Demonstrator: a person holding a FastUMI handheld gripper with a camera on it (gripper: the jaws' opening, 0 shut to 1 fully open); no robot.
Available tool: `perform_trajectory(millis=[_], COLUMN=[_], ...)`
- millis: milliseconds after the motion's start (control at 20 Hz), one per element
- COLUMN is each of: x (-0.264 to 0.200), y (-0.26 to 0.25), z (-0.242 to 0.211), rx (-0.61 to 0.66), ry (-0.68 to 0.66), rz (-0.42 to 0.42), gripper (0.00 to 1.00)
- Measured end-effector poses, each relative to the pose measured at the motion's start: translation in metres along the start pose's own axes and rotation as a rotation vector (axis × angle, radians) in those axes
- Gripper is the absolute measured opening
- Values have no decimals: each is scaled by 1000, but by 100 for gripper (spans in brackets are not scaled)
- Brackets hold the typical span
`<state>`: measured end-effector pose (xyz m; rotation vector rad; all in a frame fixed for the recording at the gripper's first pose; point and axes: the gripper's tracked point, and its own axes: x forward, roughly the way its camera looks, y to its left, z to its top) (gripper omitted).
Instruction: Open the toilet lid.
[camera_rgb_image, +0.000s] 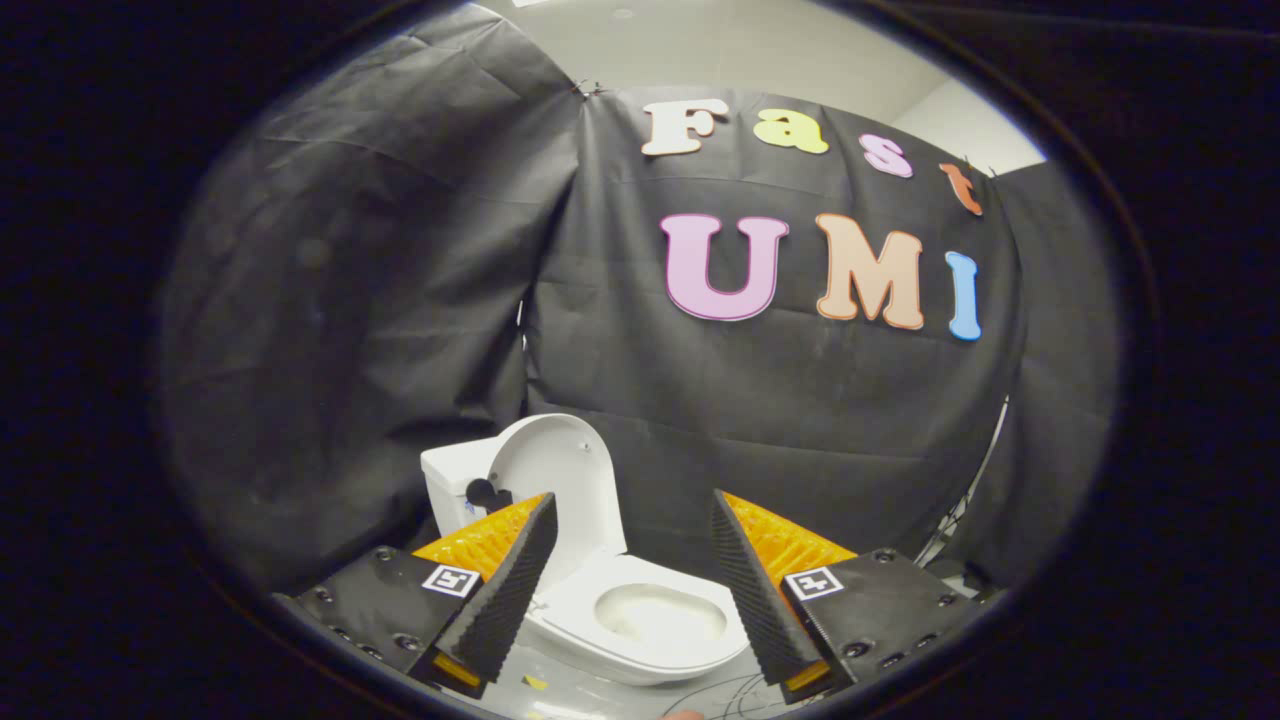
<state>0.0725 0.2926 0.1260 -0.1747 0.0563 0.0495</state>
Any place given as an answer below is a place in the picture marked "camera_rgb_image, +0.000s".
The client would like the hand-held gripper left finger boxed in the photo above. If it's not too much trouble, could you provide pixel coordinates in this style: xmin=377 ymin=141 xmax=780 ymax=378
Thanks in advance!
xmin=272 ymin=490 xmax=559 ymax=699

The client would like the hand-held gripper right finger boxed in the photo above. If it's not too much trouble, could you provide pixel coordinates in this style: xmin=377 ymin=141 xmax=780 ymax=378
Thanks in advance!
xmin=710 ymin=488 xmax=1001 ymax=701

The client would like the white toilet lid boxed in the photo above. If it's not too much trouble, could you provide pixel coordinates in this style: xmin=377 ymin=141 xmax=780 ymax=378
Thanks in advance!
xmin=487 ymin=413 xmax=628 ymax=591

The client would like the white toilet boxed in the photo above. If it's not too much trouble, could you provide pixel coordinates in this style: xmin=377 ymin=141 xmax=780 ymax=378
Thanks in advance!
xmin=420 ymin=437 xmax=751 ymax=687

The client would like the black backdrop cloth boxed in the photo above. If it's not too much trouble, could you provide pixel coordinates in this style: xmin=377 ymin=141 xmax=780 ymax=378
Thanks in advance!
xmin=155 ymin=5 xmax=1121 ymax=601

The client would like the tangle of floor cables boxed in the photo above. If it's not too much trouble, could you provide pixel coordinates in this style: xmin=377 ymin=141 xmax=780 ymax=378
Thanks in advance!
xmin=690 ymin=670 xmax=801 ymax=720

